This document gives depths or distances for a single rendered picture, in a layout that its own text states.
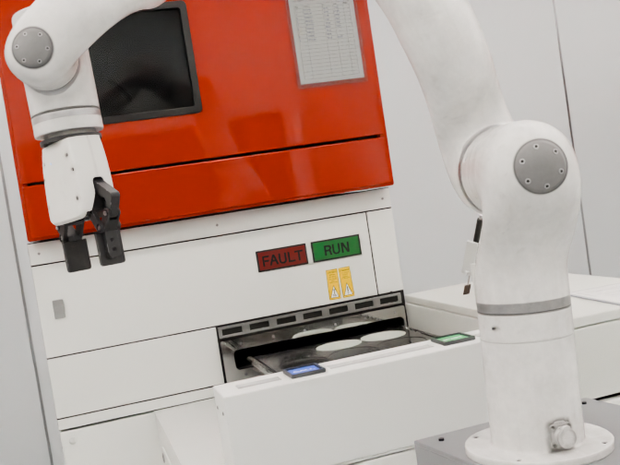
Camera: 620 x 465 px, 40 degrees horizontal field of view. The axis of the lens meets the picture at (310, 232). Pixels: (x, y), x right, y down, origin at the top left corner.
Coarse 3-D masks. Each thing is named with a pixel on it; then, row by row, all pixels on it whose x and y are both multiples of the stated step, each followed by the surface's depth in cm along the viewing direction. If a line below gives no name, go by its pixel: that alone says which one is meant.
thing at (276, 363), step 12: (360, 336) 194; (408, 336) 185; (420, 336) 183; (300, 348) 190; (312, 348) 188; (348, 348) 182; (360, 348) 180; (372, 348) 178; (384, 348) 176; (264, 360) 183; (276, 360) 181; (288, 360) 179; (300, 360) 177; (312, 360) 175; (324, 360) 174; (276, 372) 169
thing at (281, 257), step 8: (288, 248) 195; (296, 248) 195; (264, 256) 193; (272, 256) 194; (280, 256) 194; (288, 256) 195; (296, 256) 195; (304, 256) 196; (264, 264) 193; (272, 264) 194; (280, 264) 194; (288, 264) 195
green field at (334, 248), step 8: (336, 240) 198; (344, 240) 198; (352, 240) 199; (320, 248) 197; (328, 248) 197; (336, 248) 198; (344, 248) 198; (352, 248) 199; (320, 256) 197; (328, 256) 197; (336, 256) 198
